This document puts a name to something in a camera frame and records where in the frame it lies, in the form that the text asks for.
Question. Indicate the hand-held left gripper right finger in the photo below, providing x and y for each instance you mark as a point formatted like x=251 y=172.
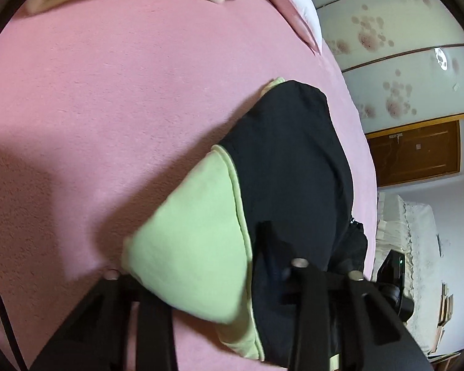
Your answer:
x=313 y=317

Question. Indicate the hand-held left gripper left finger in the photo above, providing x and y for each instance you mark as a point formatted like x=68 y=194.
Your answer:
x=100 y=317

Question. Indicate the green and black garment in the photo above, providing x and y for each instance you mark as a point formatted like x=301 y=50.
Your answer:
x=290 y=177

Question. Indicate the white lace-covered furniture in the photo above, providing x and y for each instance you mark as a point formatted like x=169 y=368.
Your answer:
x=417 y=239

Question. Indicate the cardboard pieces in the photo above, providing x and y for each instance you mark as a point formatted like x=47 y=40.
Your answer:
x=444 y=309

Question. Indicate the wooden door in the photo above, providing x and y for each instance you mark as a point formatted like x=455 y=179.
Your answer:
x=413 y=152

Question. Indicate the pink bed sheet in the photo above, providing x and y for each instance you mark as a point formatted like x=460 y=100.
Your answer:
x=120 y=104

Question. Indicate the floral sliding door wardrobe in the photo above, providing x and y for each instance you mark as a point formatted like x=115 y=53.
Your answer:
x=394 y=38

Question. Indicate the pink and white pillow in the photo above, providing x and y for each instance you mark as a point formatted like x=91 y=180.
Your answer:
x=297 y=4

